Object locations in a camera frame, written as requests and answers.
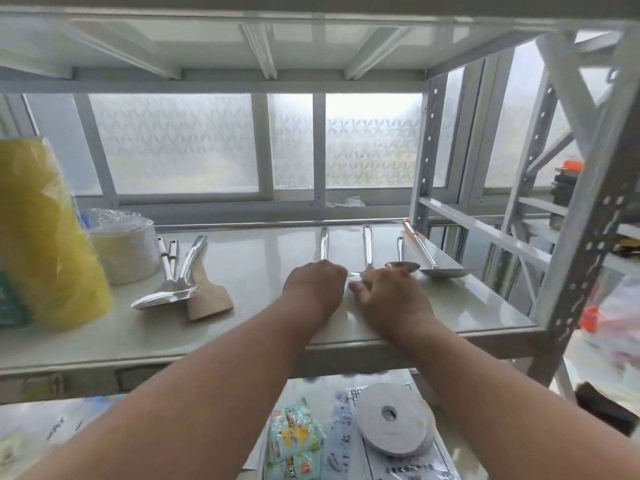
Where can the person's right hand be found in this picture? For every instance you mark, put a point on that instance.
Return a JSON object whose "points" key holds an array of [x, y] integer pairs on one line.
{"points": [[395, 304]]}

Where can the person's left hand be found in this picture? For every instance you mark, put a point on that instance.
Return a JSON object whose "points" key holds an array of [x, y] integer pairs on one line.
{"points": [[312, 289]]}

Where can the person's left fingers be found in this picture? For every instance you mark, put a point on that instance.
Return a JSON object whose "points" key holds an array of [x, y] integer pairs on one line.
{"points": [[334, 273]]}

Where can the person's right thumb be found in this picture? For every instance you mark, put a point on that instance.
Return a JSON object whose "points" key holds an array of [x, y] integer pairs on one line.
{"points": [[358, 292]]}

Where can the person's right forearm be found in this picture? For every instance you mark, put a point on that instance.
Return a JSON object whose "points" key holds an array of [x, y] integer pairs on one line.
{"points": [[500, 404]]}

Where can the person's left forearm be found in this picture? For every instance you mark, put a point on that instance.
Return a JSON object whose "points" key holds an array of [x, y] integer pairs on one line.
{"points": [[200, 394]]}

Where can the steel serving spoon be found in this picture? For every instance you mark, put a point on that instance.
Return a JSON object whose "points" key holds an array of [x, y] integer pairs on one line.
{"points": [[402, 266]]}

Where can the crumpled white plastic scrap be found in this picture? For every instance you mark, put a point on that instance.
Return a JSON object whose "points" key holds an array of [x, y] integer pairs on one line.
{"points": [[353, 201]]}

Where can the steel ladle with wooden tip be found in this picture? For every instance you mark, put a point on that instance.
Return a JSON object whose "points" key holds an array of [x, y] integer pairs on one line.
{"points": [[445, 272]]}

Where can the wooden spatula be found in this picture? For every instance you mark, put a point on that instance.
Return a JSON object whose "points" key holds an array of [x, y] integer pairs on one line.
{"points": [[210, 302]]}

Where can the roll of white tape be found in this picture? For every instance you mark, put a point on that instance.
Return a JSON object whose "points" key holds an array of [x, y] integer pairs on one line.
{"points": [[395, 419]]}

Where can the green snack packet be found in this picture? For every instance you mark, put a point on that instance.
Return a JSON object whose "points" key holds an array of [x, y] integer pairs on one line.
{"points": [[295, 467], [295, 427]]}

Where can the clear printed plastic bag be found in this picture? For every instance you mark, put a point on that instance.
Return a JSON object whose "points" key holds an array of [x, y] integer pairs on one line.
{"points": [[350, 444]]}

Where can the frosted glass window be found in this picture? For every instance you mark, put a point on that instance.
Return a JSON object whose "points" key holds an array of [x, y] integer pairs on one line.
{"points": [[175, 144]]}

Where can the white metal shelving rack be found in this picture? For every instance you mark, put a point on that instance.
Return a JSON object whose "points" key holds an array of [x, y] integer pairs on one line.
{"points": [[550, 62], [250, 85]]}

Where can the wrapped stack of paper bowls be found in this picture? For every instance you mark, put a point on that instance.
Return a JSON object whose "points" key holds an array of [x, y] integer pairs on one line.
{"points": [[125, 249]]}

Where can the orange and black lighters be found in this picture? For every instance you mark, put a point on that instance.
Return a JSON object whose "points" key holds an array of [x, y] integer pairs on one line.
{"points": [[567, 179]]}

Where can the plastic bag with orange cap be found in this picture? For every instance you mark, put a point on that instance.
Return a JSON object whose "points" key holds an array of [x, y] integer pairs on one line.
{"points": [[612, 324]]}

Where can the yellow and black tool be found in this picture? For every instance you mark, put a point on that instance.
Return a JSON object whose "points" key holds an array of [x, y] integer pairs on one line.
{"points": [[627, 248]]}

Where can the yellow plastic wrapped package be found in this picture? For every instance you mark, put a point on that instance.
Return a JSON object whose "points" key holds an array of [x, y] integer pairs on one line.
{"points": [[45, 234]]}

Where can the clear plastic bags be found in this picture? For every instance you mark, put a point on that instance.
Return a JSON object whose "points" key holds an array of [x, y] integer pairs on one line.
{"points": [[45, 434]]}

